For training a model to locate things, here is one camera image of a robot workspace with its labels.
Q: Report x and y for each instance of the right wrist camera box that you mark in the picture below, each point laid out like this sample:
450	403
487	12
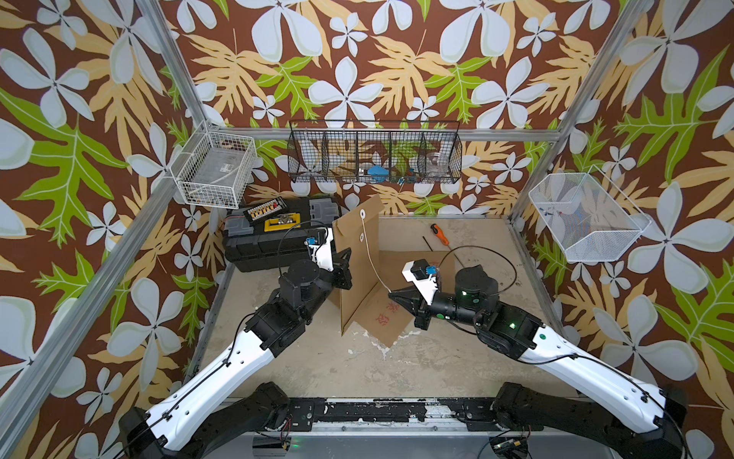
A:
423	276

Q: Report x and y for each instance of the white wire basket left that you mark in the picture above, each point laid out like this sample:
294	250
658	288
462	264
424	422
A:
213	168

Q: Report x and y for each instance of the blue object in basket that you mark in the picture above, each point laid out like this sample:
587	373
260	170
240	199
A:
378	174

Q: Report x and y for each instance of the white wire basket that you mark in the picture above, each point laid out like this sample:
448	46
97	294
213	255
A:
589	216
213	168

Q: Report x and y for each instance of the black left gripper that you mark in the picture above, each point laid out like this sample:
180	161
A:
339	268

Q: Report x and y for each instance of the orange handled screwdriver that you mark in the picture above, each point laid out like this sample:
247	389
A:
438	232

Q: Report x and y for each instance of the black plastic toolbox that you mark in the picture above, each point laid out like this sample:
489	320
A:
277	241

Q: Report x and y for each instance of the kraft file bag right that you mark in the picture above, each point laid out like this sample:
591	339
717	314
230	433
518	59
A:
392	263

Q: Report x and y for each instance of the black wire basket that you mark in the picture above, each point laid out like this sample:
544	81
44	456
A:
414	151

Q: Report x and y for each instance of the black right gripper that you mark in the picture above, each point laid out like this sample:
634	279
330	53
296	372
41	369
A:
420	306

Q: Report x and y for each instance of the kraft file bag with string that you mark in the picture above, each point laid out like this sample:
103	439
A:
358	230

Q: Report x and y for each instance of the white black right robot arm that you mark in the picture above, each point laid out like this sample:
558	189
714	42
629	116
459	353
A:
631	417

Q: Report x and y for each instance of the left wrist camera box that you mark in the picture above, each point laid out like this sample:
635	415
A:
319	245

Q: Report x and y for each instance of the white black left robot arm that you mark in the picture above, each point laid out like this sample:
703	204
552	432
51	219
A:
192	422

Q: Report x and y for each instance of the kraft file bag middle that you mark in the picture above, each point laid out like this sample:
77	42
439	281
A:
381	317

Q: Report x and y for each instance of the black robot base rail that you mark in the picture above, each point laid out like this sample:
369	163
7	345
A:
373	413

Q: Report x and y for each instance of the screwdriver bit set case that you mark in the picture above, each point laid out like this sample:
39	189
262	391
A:
266	210

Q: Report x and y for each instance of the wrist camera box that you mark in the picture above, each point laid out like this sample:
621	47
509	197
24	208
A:
423	276
319	245

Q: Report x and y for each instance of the white wire basket right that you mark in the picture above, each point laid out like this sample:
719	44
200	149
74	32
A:
589	216

